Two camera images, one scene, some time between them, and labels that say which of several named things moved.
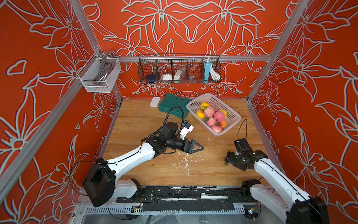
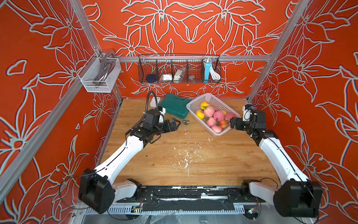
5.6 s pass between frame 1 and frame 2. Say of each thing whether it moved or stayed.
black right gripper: moved
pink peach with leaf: stayed
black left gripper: moved
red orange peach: stayed
